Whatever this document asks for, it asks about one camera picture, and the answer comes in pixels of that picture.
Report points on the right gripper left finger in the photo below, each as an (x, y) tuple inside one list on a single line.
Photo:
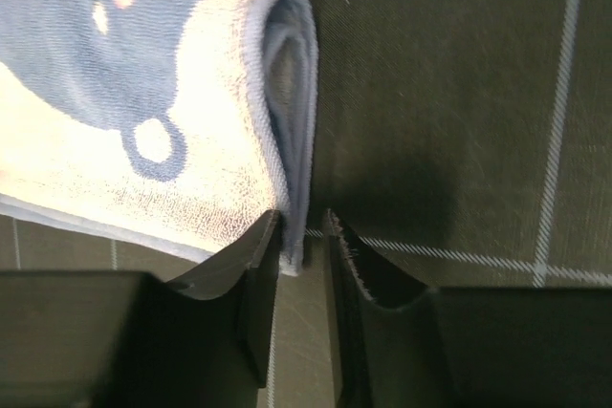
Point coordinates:
[(128, 339)]

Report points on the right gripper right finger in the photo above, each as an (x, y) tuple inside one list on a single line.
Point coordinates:
[(398, 342)]

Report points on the blue bear towel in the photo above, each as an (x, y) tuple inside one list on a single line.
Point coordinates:
[(169, 124)]

